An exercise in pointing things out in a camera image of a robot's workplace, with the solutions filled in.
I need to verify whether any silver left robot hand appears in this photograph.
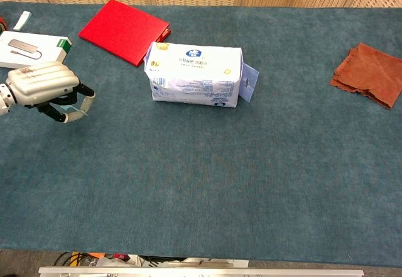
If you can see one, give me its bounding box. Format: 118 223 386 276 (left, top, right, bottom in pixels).
5 60 96 124

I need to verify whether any white blue tissue pack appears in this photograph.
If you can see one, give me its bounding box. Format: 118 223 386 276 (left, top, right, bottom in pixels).
144 41 260 109

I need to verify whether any white green usb hub box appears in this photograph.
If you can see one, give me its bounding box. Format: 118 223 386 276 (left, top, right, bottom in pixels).
0 30 72 70

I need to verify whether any small white packet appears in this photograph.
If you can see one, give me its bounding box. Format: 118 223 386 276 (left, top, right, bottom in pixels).
13 11 33 32

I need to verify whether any flat red box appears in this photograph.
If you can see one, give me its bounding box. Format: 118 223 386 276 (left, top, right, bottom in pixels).
78 0 172 68

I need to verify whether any white plastic bag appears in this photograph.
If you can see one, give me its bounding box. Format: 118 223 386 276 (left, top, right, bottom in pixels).
97 254 146 268

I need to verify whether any folded brown cloth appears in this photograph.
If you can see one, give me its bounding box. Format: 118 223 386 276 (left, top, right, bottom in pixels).
329 42 402 110

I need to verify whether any black cable bundle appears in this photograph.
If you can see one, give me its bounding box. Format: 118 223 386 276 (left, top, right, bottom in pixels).
53 251 95 268

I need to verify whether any aluminium profile rail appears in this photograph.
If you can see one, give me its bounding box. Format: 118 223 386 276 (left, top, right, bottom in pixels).
38 266 365 277

